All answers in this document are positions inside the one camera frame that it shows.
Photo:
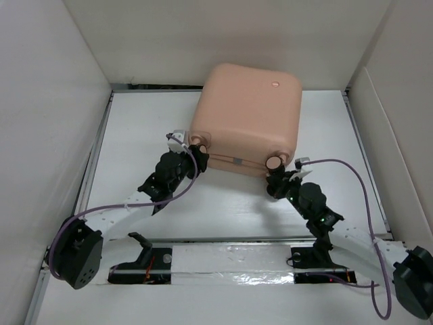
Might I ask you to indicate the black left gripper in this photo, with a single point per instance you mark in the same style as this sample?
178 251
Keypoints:
200 158

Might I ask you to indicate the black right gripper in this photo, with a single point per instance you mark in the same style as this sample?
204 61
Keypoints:
277 185

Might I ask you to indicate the pink hard-shell suitcase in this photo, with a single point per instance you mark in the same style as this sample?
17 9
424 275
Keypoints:
248 119

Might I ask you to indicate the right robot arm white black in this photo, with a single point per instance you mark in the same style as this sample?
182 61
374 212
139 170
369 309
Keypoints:
407 273

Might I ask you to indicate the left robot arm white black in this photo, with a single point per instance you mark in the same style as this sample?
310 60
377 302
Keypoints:
111 216

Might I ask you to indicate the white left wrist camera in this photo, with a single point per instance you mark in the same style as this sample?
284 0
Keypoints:
177 140

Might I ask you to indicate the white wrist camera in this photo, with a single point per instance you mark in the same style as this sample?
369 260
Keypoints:
177 140
302 167

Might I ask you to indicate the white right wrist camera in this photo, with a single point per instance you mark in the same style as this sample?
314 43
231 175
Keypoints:
302 167

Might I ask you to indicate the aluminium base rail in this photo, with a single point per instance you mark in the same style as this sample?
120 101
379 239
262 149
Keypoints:
138 261

